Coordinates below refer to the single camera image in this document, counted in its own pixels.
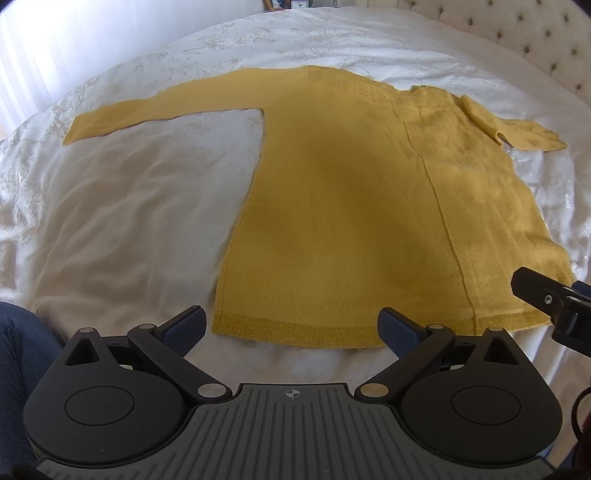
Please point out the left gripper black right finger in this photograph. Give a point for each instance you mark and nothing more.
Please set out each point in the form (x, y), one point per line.
(476, 400)

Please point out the yellow knit sweater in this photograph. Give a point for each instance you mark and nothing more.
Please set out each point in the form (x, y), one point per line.
(366, 197)

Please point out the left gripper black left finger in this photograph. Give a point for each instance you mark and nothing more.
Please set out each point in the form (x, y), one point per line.
(111, 400)

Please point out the small alarm clock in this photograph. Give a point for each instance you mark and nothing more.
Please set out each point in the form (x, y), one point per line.
(298, 4)

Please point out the blue jeans leg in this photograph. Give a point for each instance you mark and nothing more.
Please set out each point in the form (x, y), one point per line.
(28, 348)

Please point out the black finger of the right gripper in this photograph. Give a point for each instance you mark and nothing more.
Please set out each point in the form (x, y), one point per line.
(539, 291)

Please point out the wooden photo frame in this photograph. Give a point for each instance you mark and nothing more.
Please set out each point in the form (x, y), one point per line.
(276, 5)

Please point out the white floral bedspread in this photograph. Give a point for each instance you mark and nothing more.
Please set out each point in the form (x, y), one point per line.
(112, 232)

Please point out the cream tufted headboard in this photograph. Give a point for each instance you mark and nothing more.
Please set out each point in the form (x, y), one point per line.
(552, 35)

